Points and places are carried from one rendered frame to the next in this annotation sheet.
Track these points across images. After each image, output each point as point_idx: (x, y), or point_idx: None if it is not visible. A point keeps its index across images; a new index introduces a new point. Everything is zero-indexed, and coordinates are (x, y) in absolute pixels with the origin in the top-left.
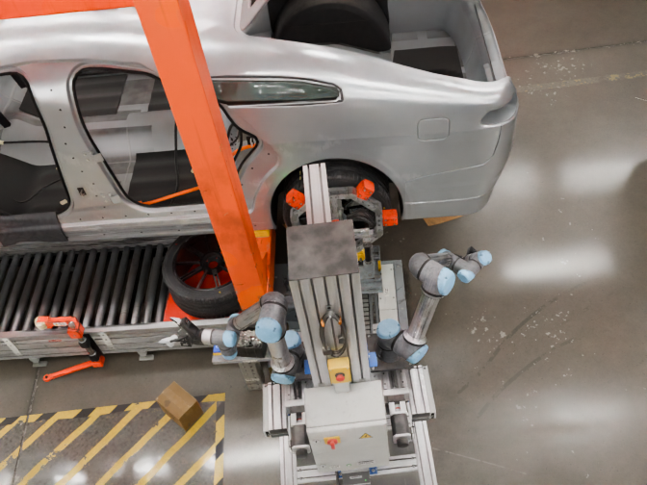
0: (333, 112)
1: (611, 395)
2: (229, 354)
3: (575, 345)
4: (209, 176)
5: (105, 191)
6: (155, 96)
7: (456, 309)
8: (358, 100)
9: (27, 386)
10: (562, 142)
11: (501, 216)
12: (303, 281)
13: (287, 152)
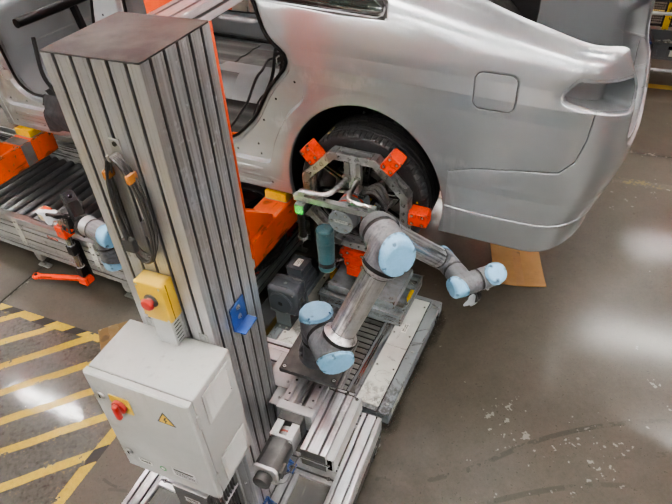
0: (371, 32)
1: None
2: (106, 261)
3: (623, 495)
4: None
5: None
6: (269, 64)
7: (481, 382)
8: (404, 22)
9: (20, 278)
10: None
11: (592, 303)
12: (60, 59)
13: (312, 82)
